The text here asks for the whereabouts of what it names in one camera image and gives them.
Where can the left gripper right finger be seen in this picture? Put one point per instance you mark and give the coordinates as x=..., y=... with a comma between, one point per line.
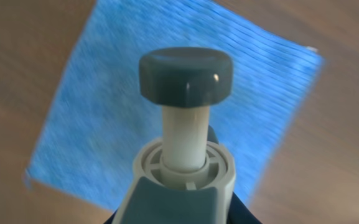
x=244, y=213

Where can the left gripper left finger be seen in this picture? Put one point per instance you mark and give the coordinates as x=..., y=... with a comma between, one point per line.
x=111, y=219

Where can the white pipette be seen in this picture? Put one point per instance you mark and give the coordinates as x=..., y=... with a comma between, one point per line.
x=183, y=77

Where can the blue cloth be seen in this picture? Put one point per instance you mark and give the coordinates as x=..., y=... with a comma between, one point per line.
x=89, y=93

